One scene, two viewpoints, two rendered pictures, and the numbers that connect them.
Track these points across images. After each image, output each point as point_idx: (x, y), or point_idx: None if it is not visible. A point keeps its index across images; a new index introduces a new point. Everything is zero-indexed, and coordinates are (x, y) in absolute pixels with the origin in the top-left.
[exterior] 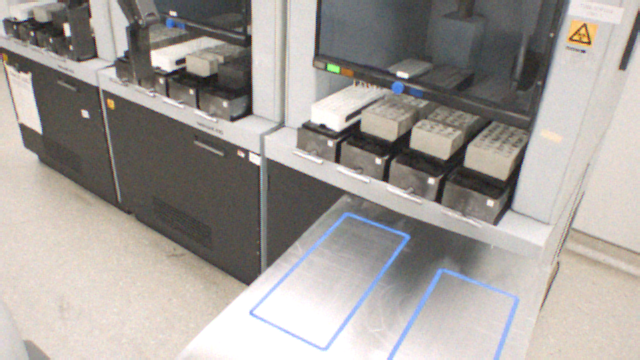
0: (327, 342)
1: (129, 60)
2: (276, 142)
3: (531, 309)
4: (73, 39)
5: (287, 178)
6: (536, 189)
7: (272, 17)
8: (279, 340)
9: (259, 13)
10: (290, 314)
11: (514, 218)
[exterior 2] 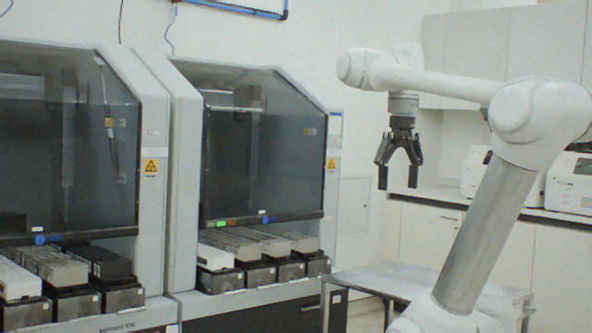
0: None
1: (415, 180)
2: (194, 301)
3: (420, 266)
4: (387, 180)
5: (203, 328)
6: (326, 250)
7: (160, 202)
8: None
9: (147, 202)
10: None
11: None
